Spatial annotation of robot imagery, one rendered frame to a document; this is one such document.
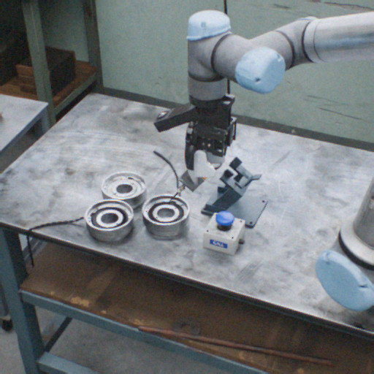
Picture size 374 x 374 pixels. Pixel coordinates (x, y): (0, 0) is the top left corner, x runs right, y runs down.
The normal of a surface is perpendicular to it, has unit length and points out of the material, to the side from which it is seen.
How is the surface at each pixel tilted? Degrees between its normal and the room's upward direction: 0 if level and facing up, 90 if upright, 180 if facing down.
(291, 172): 0
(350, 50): 109
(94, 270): 0
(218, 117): 90
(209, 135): 90
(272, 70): 90
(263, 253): 0
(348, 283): 98
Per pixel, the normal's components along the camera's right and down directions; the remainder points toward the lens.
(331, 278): -0.76, 0.50
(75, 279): 0.00, -0.79
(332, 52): -0.61, 0.70
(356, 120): -0.38, 0.57
